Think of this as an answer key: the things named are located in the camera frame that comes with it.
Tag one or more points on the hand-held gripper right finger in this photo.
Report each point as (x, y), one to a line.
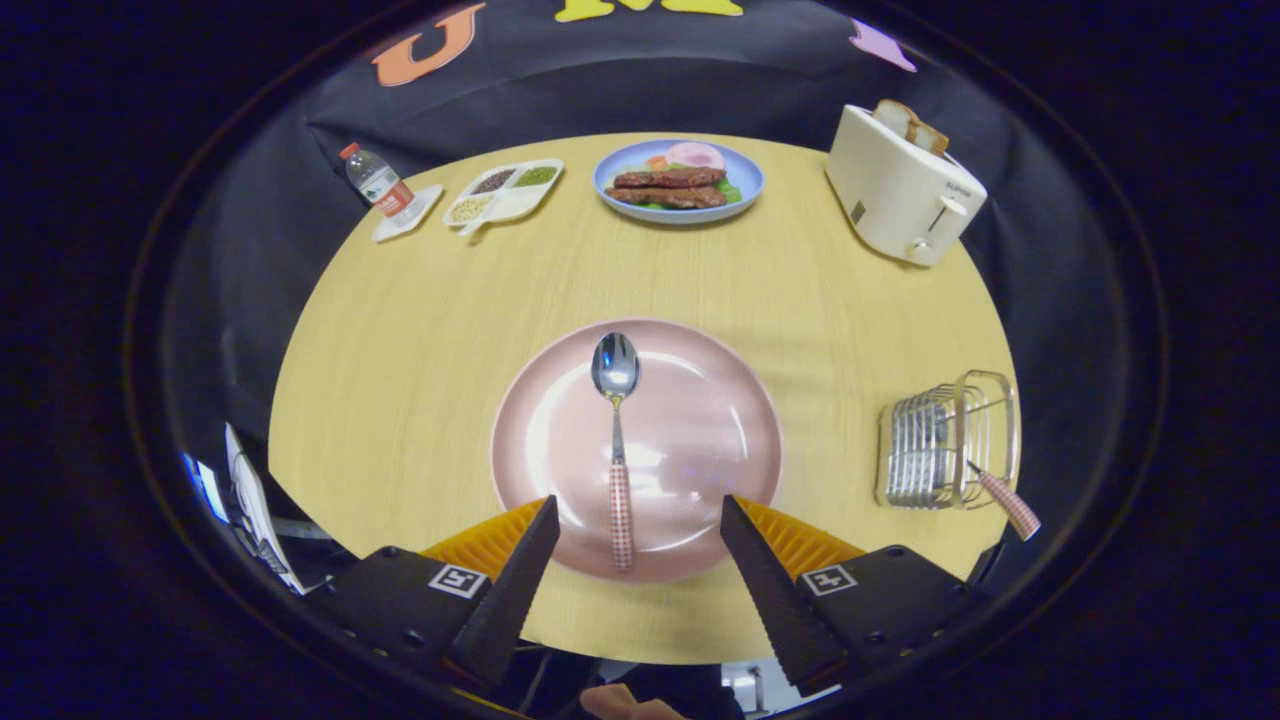
(775, 600)

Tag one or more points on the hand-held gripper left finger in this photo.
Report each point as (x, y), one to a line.
(505, 600)

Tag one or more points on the pink round plate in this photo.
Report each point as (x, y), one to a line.
(700, 420)

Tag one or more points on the white paper sheets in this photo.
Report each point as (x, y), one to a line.
(255, 510)

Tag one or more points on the white divided condiment dish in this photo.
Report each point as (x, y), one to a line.
(515, 205)

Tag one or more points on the white square coaster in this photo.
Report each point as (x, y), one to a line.
(428, 200)

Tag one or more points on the green lettuce leaf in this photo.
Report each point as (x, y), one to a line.
(731, 192)

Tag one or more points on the brown meat slice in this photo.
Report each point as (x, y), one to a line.
(665, 197)
(665, 179)

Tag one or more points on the blue food plate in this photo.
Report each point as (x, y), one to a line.
(750, 180)

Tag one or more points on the cream toaster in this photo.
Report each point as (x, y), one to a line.
(890, 195)

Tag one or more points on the clear water bottle red cap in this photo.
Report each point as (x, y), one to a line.
(382, 185)

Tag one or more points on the toast bread slice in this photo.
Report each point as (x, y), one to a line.
(893, 118)
(932, 138)

